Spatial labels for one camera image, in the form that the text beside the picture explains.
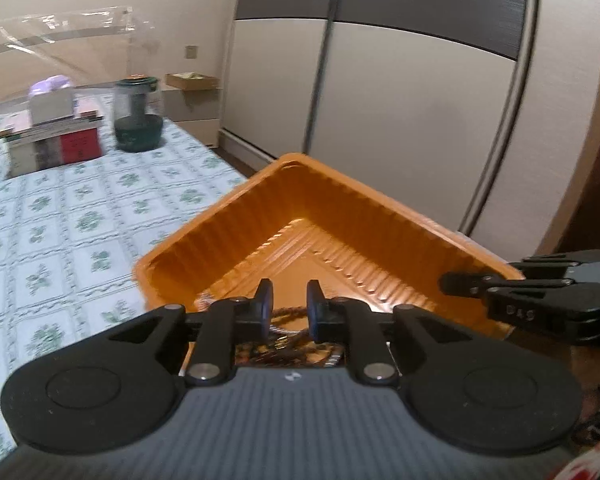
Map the cardboard tray on nightstand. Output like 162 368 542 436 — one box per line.
164 72 220 91

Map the red book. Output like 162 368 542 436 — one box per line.
60 127 104 164

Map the orange plastic tray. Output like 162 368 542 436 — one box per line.
132 152 529 376

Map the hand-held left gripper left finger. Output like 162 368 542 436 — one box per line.
107 279 277 387

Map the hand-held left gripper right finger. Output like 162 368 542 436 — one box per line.
306 279 479 387

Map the white tissue box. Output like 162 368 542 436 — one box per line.
27 75 76 126

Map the white bed headboard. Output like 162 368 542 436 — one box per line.
0 30 132 107

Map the grey and white book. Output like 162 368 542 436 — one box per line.
7 137 62 179

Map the white nightstand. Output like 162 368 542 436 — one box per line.
159 85 221 149

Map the pink notebook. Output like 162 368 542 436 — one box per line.
72 95 104 119

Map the dark green glass jar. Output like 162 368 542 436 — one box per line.
113 76 164 153

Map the clear plastic wrap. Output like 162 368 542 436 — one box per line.
0 5 157 111

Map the small brown bead bracelet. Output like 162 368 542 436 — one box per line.
270 306 314 341

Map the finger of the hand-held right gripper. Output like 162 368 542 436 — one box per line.
509 254 584 274
439 272 579 297

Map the stack of books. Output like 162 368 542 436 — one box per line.
0 117 106 141

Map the white and grey wardrobe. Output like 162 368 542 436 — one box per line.
219 0 542 257

